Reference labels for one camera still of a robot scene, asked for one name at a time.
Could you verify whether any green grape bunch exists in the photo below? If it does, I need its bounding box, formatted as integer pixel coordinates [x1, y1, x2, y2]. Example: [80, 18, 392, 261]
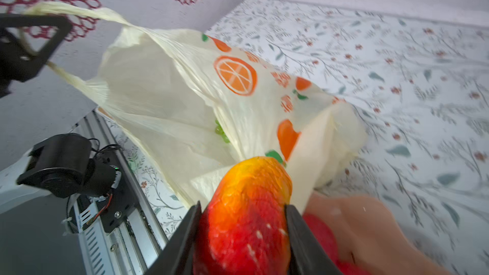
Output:
[215, 120, 230, 144]

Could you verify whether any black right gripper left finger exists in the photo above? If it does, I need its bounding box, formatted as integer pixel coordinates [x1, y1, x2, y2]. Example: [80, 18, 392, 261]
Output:
[145, 202, 202, 275]

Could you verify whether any cream plastic bag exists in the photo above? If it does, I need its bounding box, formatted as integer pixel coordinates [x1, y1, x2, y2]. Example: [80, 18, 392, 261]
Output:
[26, 2, 368, 210]

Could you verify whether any red yellow peach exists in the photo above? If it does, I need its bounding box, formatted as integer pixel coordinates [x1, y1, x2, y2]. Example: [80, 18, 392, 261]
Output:
[192, 157, 292, 274]

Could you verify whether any pink scalloped bowl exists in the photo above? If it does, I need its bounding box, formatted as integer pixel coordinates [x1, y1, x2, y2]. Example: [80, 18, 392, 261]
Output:
[305, 192, 450, 274]

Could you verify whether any red apple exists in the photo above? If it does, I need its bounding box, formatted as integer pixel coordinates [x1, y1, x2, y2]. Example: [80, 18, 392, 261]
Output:
[303, 213, 369, 275]

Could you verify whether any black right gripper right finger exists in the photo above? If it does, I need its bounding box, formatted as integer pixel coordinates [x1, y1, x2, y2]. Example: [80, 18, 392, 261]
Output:
[285, 205, 342, 275]

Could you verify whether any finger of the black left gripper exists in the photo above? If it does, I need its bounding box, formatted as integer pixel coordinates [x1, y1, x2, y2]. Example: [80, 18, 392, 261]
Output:
[1, 14, 73, 98]

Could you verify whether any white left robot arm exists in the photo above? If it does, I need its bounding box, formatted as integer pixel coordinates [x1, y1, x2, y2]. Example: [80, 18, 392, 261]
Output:
[1, 14, 121, 213]

